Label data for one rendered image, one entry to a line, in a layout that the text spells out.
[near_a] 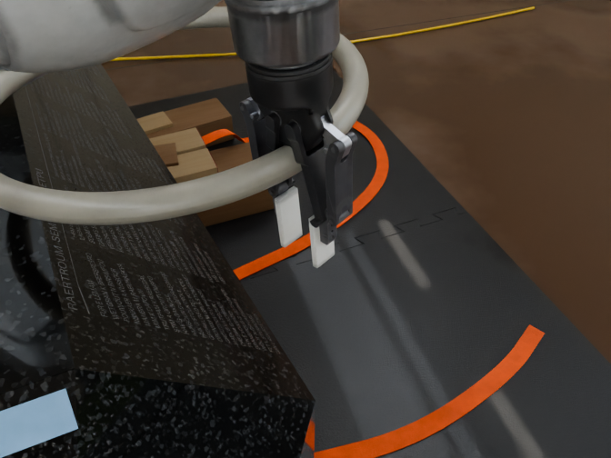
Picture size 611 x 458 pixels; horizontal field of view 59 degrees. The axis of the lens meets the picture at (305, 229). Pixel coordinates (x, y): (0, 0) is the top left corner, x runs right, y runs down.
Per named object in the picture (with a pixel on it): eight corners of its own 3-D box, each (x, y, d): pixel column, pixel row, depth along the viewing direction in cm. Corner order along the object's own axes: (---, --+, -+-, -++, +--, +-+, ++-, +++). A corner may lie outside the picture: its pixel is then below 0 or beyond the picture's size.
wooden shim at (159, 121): (108, 146, 195) (107, 143, 194) (100, 133, 201) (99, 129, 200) (173, 125, 205) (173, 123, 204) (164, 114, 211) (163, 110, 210)
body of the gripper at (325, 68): (355, 47, 45) (355, 141, 51) (285, 25, 50) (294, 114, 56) (291, 81, 41) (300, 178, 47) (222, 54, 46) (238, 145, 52)
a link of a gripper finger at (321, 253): (327, 204, 56) (333, 206, 56) (330, 251, 61) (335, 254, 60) (307, 218, 55) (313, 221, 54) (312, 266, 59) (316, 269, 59)
